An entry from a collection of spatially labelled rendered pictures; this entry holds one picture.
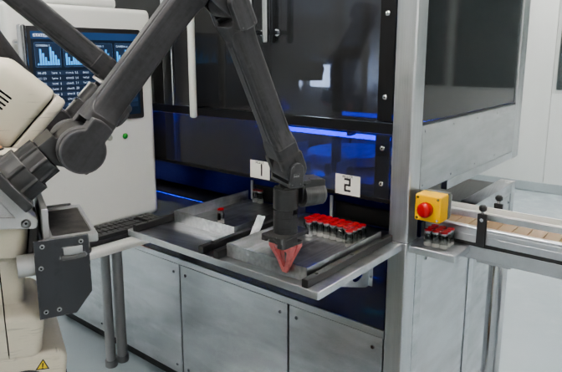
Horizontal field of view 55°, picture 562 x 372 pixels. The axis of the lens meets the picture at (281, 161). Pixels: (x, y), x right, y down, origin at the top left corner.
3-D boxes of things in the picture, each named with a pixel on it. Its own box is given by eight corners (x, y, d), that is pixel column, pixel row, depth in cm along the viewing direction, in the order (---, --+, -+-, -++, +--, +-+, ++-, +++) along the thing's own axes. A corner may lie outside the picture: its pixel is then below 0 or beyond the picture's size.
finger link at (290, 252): (309, 269, 127) (309, 231, 126) (290, 278, 122) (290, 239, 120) (286, 262, 132) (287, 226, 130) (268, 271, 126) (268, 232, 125)
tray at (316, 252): (305, 225, 165) (305, 213, 164) (380, 243, 149) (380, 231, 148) (227, 256, 140) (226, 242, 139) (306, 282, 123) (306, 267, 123)
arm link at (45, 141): (24, 145, 93) (29, 153, 89) (72, 108, 95) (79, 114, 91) (61, 181, 98) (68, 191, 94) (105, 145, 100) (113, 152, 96)
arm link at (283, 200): (268, 181, 123) (282, 186, 118) (293, 178, 126) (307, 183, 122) (268, 211, 124) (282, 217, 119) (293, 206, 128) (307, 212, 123)
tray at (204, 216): (247, 199, 195) (247, 190, 194) (305, 211, 179) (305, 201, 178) (174, 221, 169) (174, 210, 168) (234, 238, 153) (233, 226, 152)
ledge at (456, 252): (430, 238, 158) (430, 232, 158) (473, 248, 150) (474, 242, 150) (408, 252, 148) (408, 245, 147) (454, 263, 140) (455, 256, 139)
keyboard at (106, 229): (149, 217, 198) (149, 211, 198) (172, 225, 189) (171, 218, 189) (41, 245, 169) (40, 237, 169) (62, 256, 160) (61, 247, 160)
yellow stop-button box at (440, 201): (425, 213, 150) (426, 188, 148) (450, 218, 145) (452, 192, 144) (413, 219, 144) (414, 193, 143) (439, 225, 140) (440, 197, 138)
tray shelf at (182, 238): (237, 201, 198) (237, 196, 198) (414, 242, 155) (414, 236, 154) (127, 235, 162) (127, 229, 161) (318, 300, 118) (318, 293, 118)
